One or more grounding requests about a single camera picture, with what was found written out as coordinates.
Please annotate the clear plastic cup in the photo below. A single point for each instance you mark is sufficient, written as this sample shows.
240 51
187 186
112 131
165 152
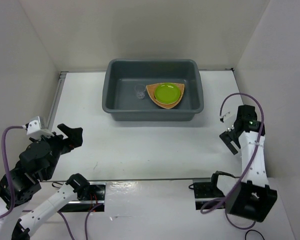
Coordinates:
140 90

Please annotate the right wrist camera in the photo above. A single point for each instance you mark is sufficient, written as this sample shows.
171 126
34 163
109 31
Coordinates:
223 118

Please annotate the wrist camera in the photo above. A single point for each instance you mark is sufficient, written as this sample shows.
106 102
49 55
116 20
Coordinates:
36 128
223 118

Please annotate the orange woven triangular basket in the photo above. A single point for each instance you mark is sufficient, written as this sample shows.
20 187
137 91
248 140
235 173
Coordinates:
151 89

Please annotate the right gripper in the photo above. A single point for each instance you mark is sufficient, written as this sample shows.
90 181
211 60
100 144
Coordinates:
227 139

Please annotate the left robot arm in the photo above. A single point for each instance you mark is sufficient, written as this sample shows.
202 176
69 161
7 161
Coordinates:
35 165

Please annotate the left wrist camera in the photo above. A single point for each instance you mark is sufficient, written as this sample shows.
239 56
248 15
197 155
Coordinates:
36 128

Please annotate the grey plastic bin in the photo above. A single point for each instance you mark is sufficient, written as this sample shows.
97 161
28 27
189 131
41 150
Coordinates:
119 96

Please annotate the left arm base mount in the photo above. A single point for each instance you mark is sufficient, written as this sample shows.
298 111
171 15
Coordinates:
96 196

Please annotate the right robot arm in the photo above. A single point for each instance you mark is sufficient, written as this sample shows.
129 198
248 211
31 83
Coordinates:
252 198

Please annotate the green plastic plate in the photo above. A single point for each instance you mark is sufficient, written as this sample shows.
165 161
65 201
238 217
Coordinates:
167 93

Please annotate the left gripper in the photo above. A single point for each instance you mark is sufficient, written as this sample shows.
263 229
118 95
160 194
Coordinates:
75 137

